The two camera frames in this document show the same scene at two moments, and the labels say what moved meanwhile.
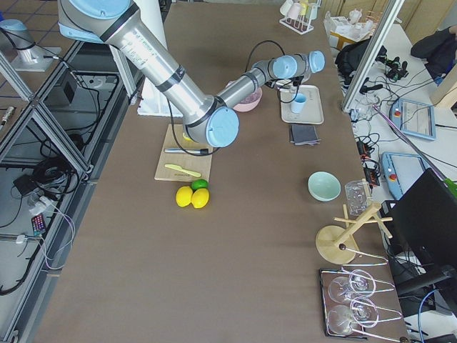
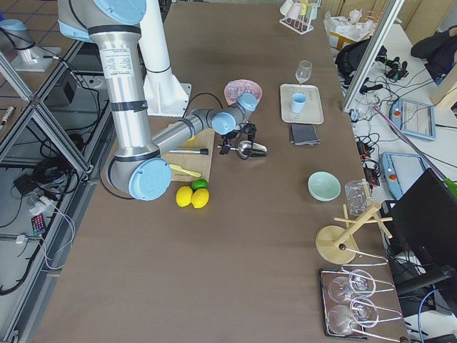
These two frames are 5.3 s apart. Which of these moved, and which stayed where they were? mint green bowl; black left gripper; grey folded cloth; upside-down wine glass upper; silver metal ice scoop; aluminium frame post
Moved: silver metal ice scoop; black left gripper
Stayed: aluminium frame post; upside-down wine glass upper; grey folded cloth; mint green bowl
